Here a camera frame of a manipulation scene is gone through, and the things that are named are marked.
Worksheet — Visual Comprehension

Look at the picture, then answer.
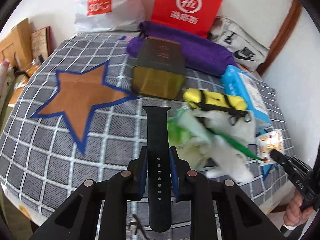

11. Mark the white Miniso plastic bag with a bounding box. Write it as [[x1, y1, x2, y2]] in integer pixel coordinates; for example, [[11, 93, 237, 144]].
[[74, 0, 145, 33]]

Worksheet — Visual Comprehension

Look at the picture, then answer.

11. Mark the white glove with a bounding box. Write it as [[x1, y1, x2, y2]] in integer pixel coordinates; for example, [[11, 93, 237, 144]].
[[204, 135, 254, 183]]

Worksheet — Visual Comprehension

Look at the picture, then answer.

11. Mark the right hand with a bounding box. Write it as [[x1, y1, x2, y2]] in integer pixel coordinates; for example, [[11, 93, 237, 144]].
[[283, 191, 314, 226]]

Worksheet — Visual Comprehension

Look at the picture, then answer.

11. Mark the black gold tin box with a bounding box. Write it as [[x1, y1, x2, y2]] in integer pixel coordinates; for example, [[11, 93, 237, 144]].
[[131, 37, 185, 100]]

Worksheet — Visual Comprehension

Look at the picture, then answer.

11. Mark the blue tissue pack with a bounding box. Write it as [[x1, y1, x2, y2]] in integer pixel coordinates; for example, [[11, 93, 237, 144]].
[[221, 64, 272, 128]]

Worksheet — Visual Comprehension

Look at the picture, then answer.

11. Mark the light green wipes pack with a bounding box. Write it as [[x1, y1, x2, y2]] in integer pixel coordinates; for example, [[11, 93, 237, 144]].
[[167, 106, 212, 171]]

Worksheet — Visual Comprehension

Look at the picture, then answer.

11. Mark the black watch strap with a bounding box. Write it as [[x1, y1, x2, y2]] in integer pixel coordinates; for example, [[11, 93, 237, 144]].
[[141, 106, 173, 233]]

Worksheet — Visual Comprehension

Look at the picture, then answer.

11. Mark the yellow pouch with black straps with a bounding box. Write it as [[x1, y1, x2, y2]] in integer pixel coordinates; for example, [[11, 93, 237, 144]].
[[183, 88, 248, 121]]

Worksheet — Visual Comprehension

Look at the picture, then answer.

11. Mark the framed picture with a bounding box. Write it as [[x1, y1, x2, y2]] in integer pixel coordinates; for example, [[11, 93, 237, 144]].
[[30, 26, 52, 60]]

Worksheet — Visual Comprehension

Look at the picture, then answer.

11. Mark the brown star marker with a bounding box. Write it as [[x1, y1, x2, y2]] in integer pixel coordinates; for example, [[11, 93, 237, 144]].
[[31, 61, 138, 154]]

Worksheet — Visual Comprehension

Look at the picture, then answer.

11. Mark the purple towel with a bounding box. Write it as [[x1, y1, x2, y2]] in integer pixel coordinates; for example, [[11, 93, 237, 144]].
[[127, 21, 236, 77]]

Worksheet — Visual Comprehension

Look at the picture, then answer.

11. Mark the red Haidilao paper bag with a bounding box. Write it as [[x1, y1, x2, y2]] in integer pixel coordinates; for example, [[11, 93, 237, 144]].
[[151, 0, 223, 37]]

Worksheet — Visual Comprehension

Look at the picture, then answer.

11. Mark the grey Nike bag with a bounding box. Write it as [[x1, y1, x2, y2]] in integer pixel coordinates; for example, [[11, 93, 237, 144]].
[[210, 16, 269, 72]]

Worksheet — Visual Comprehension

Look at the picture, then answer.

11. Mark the brown wooden headboard trim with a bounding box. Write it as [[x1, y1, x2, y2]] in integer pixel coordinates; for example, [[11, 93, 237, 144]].
[[257, 0, 303, 76]]

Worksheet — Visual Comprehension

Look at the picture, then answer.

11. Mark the grey checked tablecloth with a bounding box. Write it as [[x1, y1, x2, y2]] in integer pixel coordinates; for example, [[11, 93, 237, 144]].
[[1, 34, 295, 226]]

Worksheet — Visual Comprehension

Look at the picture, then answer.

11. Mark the fruit print tissue pack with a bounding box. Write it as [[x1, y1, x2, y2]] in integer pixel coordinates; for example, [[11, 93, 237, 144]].
[[255, 129, 284, 166]]

